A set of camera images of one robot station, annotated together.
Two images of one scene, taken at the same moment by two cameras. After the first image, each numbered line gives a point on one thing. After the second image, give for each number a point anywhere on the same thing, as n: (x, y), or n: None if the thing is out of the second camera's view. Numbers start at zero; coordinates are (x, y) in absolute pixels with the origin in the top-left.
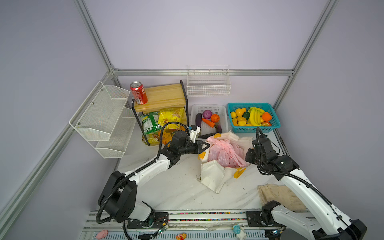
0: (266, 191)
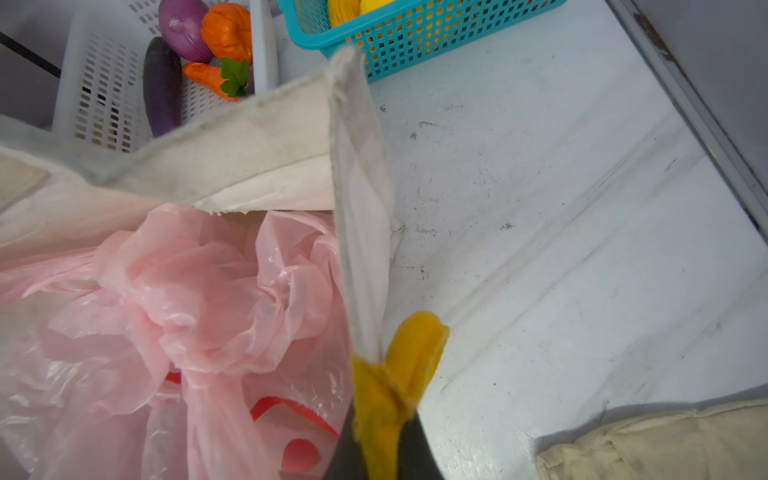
0: (725, 441)
